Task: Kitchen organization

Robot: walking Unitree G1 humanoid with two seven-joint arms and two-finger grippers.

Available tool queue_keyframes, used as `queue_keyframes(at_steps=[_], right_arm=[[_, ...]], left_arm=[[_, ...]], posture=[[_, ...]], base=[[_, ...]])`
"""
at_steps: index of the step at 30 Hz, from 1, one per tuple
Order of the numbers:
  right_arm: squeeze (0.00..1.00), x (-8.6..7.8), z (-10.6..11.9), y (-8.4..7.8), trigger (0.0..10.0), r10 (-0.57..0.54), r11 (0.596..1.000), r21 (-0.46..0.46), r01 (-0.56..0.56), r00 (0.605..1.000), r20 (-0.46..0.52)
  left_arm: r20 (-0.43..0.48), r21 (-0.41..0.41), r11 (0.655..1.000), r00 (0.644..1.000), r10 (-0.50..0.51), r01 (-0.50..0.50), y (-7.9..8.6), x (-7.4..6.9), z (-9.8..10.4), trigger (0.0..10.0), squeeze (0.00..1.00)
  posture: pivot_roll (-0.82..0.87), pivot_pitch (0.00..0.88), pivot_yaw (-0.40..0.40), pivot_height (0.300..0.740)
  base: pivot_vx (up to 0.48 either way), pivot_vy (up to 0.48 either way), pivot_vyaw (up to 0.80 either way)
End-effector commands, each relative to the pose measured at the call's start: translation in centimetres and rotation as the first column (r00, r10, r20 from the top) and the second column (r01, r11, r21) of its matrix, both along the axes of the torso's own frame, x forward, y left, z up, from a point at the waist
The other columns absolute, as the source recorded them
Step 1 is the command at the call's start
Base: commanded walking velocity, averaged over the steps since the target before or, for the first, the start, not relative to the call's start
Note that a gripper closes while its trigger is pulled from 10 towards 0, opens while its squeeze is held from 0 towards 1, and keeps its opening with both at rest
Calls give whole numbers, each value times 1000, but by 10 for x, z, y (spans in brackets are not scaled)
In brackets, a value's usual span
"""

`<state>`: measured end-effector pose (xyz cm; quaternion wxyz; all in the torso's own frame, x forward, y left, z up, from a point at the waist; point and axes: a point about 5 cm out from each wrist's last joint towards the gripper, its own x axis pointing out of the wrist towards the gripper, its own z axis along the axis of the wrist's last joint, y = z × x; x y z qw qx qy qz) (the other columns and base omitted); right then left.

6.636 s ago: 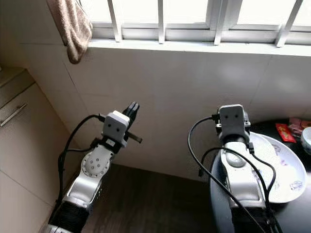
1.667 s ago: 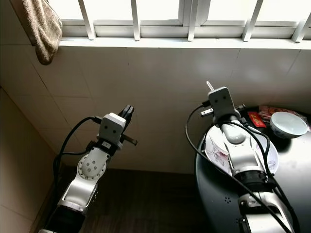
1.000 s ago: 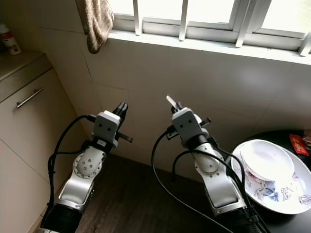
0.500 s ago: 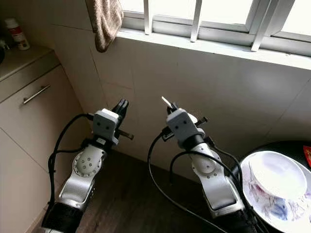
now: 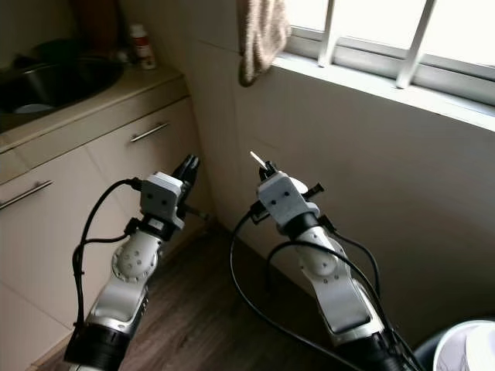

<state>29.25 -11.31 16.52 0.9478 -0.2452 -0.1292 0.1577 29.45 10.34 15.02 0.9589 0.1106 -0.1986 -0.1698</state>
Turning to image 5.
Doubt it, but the steel cabinet bar handle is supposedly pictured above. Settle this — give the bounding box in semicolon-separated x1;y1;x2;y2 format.
128;121;171;144
0;180;55;209

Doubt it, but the white barred window frame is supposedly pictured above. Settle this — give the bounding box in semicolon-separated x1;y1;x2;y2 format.
282;0;495;105

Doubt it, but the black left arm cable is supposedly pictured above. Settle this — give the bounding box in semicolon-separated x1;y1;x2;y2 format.
70;179;144;364

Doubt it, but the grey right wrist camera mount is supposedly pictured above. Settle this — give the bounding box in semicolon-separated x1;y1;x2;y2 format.
259;175;310;229

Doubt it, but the small white dish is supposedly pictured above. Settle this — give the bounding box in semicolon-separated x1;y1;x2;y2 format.
14;103;47;115

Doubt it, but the brown hanging towel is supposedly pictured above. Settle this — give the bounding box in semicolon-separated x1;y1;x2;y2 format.
238;0;291;87

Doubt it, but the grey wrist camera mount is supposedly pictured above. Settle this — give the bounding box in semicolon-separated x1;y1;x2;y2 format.
259;175;310;229
141;172;186;229

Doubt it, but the green plastic bowl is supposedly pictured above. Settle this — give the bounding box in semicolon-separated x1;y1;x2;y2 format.
32;39;90;64

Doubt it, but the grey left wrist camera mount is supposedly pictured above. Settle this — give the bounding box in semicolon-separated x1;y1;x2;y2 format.
141;172;186;229

